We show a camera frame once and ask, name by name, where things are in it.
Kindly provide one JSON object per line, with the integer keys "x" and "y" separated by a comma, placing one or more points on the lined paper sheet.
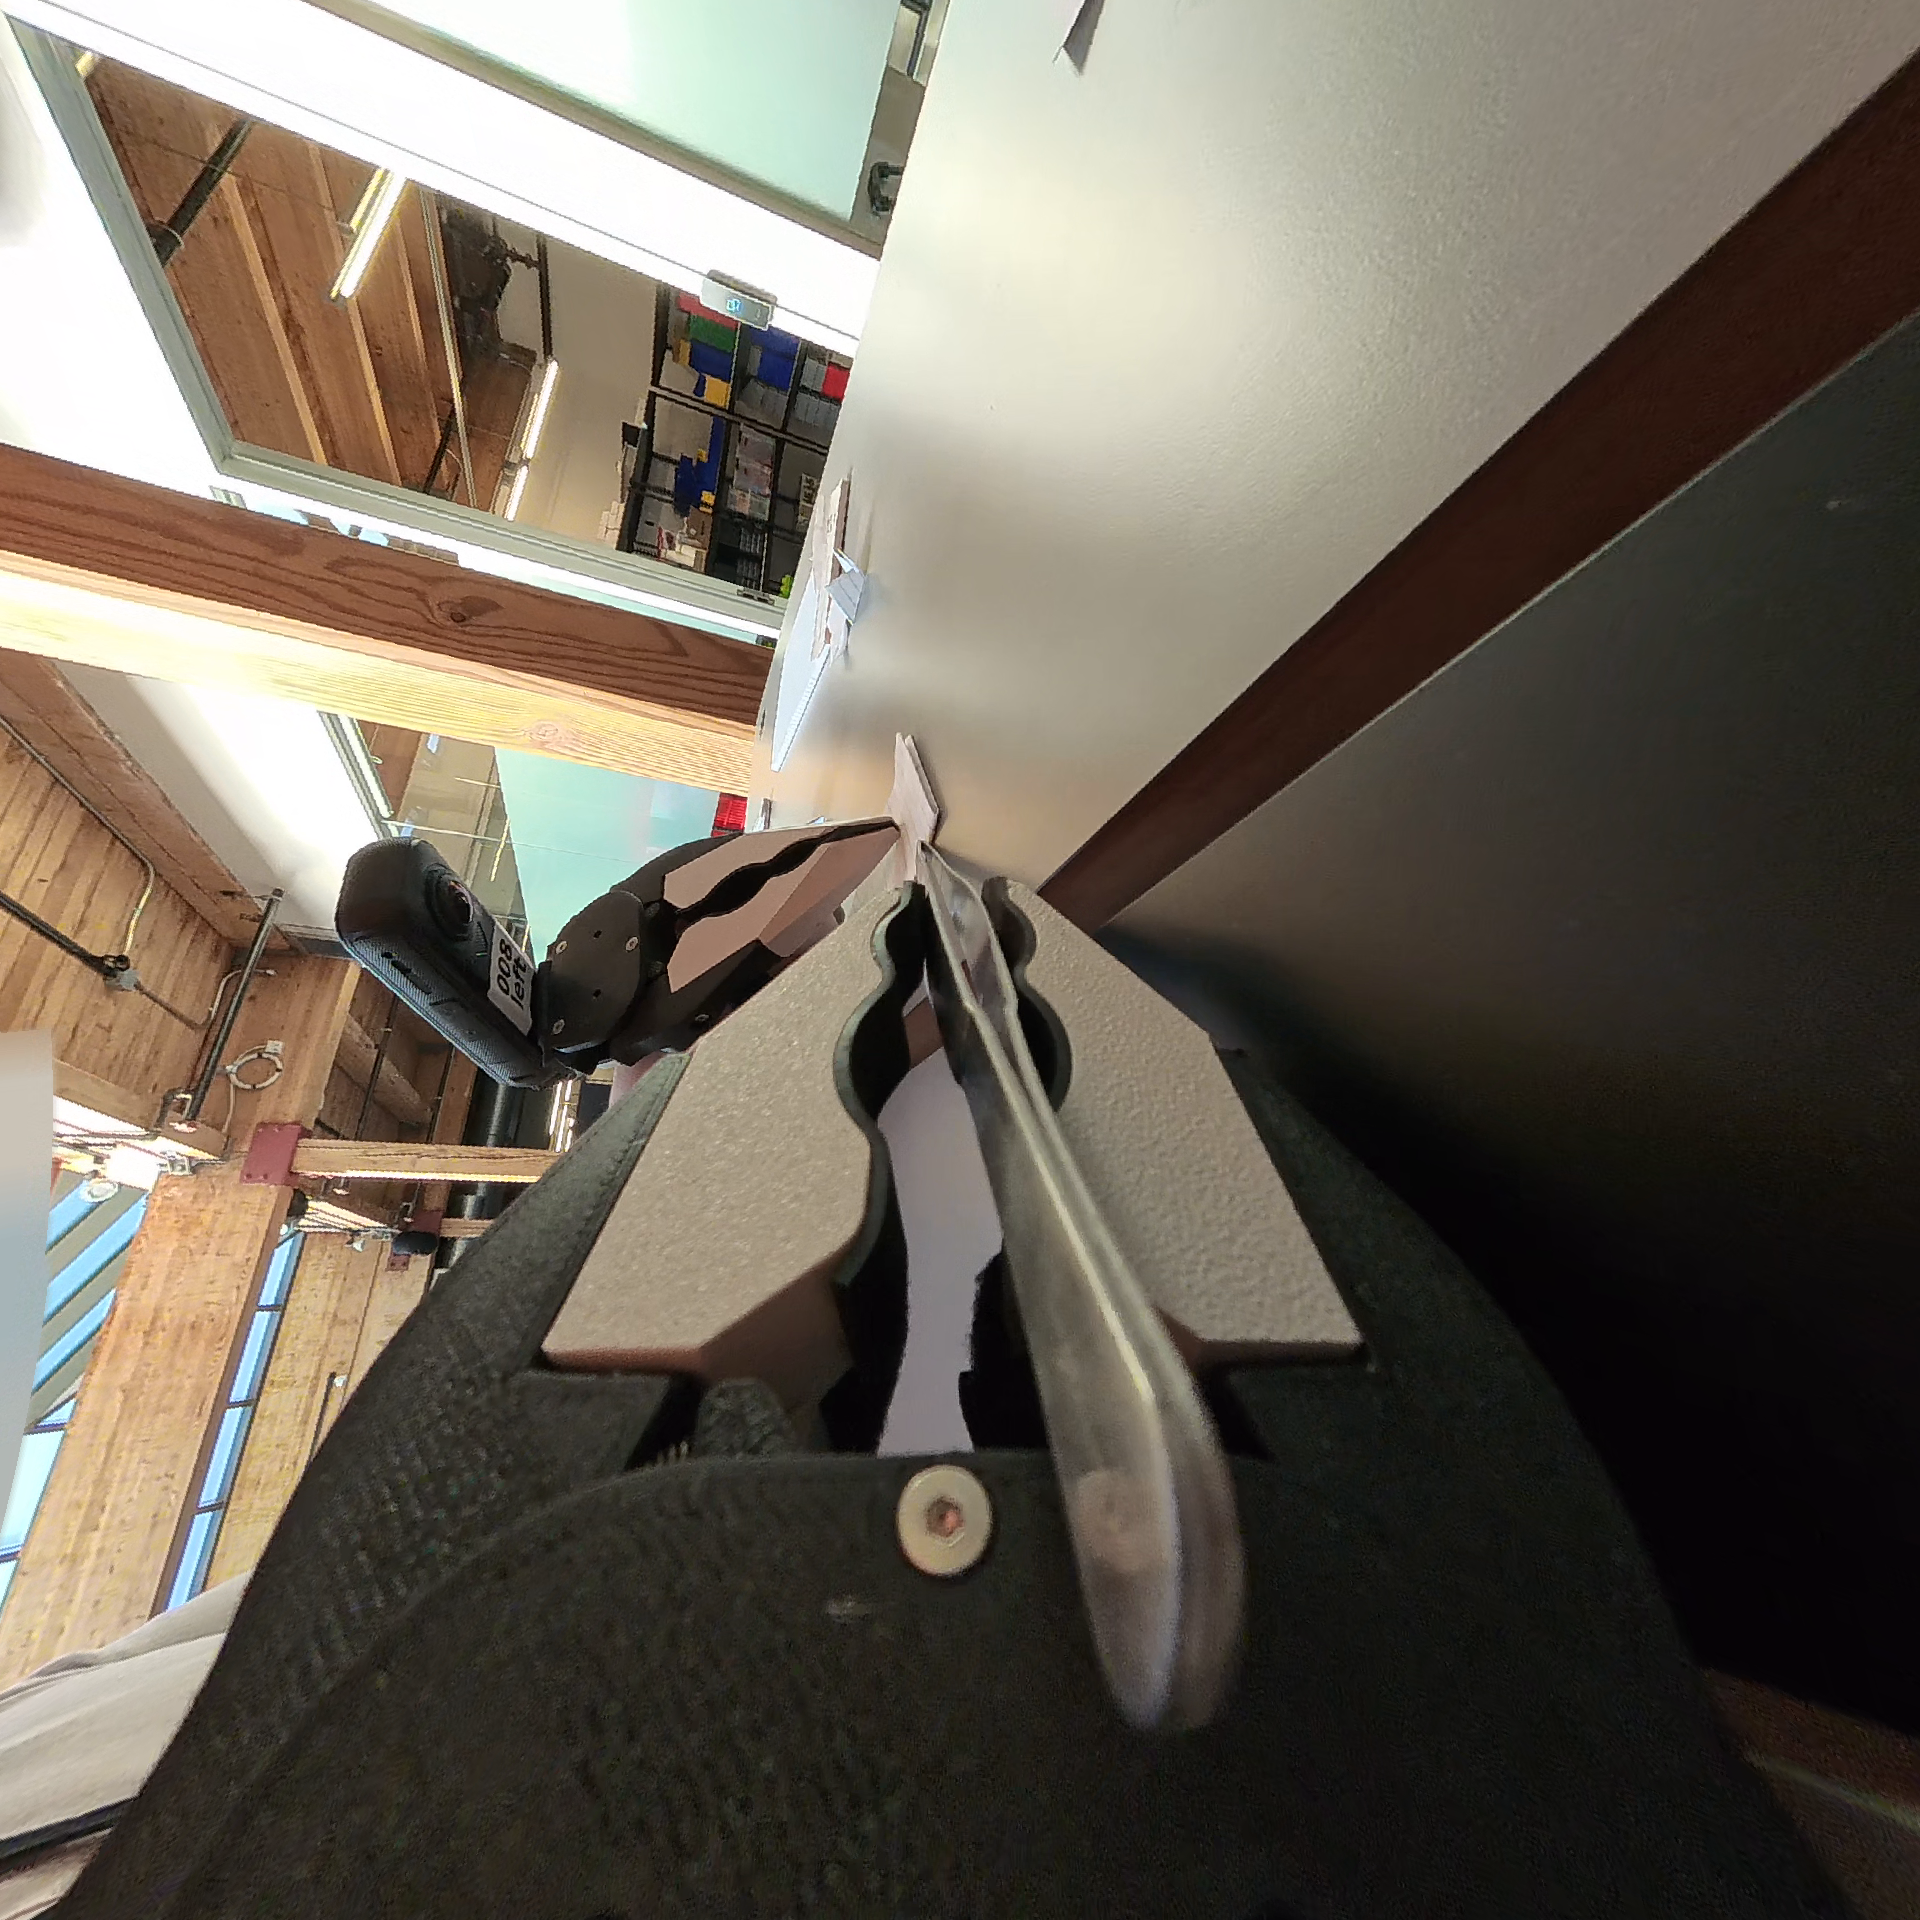
{"x": 916, "y": 787}

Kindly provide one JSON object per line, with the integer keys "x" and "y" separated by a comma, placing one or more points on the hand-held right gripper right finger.
{"x": 1215, "y": 1201}

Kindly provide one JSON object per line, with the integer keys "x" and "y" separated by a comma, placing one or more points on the metal tweezers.
{"x": 1109, "y": 1425}

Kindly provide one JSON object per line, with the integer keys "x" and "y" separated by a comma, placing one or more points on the frosted glass panel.
{"x": 629, "y": 91}

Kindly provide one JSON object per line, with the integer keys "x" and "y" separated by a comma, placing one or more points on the shelves with coloured bins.
{"x": 734, "y": 436}

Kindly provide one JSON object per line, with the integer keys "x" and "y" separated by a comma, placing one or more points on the wooden beam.
{"x": 376, "y": 599}

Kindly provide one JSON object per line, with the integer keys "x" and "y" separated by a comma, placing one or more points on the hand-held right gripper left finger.
{"x": 705, "y": 1201}

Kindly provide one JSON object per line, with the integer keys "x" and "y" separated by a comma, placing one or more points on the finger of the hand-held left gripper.
{"x": 721, "y": 875}
{"x": 781, "y": 922}

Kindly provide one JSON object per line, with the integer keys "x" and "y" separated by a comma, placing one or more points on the window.
{"x": 241, "y": 1381}

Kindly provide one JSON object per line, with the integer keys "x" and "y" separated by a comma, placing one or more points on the beige shirt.
{"x": 91, "y": 1725}

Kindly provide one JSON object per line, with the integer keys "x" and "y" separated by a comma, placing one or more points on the red metal bracket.
{"x": 272, "y": 1155}

